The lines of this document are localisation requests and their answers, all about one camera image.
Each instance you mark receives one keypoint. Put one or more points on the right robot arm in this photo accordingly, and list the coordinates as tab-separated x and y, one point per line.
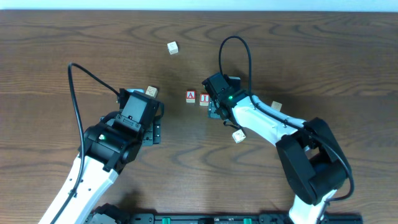
313	162

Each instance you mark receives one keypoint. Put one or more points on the red letter I wooden block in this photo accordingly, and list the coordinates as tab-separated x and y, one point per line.
204	99

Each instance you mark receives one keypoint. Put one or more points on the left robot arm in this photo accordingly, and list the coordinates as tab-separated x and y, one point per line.
91	176

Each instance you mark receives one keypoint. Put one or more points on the red letter A wooden block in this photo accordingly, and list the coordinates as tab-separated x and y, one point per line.
190	96

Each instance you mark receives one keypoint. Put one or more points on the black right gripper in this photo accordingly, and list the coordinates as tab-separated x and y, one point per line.
214	110

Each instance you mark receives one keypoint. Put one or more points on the tilted wooden block red dot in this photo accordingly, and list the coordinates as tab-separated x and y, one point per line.
239	136

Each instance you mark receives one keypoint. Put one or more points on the plain wooden block far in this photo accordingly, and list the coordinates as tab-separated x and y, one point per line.
172	48

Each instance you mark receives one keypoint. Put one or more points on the green-edged animal picture wooden block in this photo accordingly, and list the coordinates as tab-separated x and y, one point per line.
152	91

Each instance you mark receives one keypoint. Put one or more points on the plain engraved wooden block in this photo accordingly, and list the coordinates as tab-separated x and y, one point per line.
276	105

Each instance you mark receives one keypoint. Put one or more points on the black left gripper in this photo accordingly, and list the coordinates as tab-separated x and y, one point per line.
155	132

